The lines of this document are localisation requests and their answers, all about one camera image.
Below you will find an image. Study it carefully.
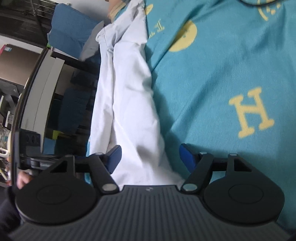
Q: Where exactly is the white t-shirt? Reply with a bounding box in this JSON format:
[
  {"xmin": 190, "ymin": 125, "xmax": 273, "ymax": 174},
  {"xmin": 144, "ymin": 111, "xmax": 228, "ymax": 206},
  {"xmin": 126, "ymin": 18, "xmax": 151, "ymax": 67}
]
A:
[{"xmin": 89, "ymin": 1, "xmax": 183, "ymax": 187}]

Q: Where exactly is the person's left hand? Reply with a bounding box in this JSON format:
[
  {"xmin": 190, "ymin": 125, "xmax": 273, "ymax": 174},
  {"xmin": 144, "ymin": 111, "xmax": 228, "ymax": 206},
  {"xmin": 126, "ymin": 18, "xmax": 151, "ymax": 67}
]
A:
[{"xmin": 16, "ymin": 171, "xmax": 34, "ymax": 189}]

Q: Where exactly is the cardboard box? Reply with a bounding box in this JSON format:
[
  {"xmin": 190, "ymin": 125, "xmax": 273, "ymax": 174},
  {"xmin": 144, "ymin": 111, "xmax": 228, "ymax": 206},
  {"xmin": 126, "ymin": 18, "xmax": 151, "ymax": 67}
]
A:
[{"xmin": 0, "ymin": 44, "xmax": 40, "ymax": 86}]

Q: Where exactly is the teal bedsheet yellow print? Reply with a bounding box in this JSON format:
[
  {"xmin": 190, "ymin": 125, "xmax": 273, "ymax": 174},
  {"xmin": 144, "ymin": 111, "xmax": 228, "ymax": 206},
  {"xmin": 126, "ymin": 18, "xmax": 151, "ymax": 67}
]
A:
[{"xmin": 143, "ymin": 1, "xmax": 295, "ymax": 230}]

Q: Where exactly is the blue towel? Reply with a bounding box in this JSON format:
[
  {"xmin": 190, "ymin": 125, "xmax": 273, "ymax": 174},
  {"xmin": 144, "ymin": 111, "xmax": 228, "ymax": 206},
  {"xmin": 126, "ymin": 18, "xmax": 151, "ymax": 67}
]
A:
[{"xmin": 47, "ymin": 4, "xmax": 104, "ymax": 59}]

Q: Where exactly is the dark window grille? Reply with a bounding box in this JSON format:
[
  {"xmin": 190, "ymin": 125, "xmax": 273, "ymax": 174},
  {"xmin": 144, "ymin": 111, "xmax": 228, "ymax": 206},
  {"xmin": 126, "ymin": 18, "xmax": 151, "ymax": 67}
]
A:
[{"xmin": 0, "ymin": 0, "xmax": 57, "ymax": 48}]

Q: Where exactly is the patchwork beige grey pillow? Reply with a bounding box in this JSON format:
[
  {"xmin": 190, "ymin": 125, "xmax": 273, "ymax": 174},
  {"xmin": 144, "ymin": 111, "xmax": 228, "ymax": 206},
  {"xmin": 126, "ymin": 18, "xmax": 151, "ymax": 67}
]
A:
[{"xmin": 107, "ymin": 0, "xmax": 130, "ymax": 22}]

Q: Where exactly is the black chair frame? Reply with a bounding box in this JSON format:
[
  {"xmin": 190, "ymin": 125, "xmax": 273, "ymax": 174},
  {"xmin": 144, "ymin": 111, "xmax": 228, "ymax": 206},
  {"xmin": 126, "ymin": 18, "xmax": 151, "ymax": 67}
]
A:
[{"xmin": 51, "ymin": 52, "xmax": 99, "ymax": 75}]

